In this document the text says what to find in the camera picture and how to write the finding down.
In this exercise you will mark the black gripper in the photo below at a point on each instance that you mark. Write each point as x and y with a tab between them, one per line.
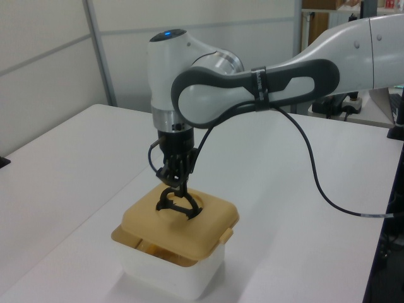
176	142

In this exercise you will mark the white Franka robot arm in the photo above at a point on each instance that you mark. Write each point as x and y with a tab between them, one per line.
170	79

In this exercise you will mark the yellow clamp tool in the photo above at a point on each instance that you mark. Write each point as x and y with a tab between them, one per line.
151	250

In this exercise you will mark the white plastic tool case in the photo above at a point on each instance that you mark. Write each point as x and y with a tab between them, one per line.
164	281

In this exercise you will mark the black table clamp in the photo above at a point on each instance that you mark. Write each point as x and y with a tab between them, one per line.
3	161

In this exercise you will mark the brown cardboard box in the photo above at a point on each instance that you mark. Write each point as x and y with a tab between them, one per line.
322	3

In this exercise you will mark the grey partition post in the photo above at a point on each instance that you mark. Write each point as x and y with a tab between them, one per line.
101	53

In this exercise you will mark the black stand post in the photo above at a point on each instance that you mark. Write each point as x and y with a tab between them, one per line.
400	113

